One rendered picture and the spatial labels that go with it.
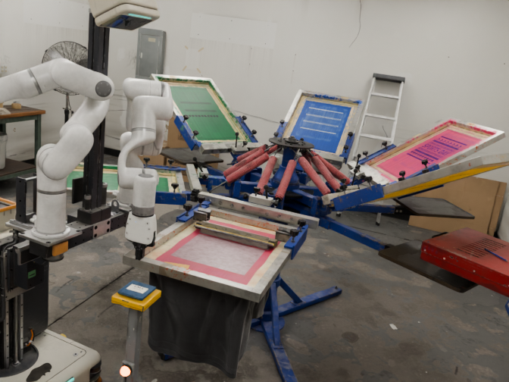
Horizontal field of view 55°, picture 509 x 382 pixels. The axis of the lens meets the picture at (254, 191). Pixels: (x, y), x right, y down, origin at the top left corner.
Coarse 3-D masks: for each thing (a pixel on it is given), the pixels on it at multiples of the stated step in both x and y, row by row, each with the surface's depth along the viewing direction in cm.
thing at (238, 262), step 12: (228, 252) 219; (240, 252) 221; (252, 252) 223; (264, 252) 225; (216, 264) 206; (228, 264) 208; (240, 264) 209; (252, 264) 211; (216, 276) 195; (228, 276) 197; (240, 276) 198; (252, 276) 200
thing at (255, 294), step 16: (208, 208) 263; (176, 224) 234; (256, 224) 255; (272, 224) 252; (160, 240) 215; (128, 256) 194; (288, 256) 218; (160, 272) 190; (176, 272) 188; (192, 272) 188; (272, 272) 198; (208, 288) 185; (224, 288) 183; (240, 288) 181; (256, 288) 183
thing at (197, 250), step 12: (240, 228) 250; (180, 240) 225; (192, 240) 227; (204, 240) 229; (216, 240) 231; (228, 240) 233; (168, 252) 211; (180, 252) 212; (192, 252) 214; (204, 252) 215; (216, 252) 217; (192, 264) 203; (204, 264) 204
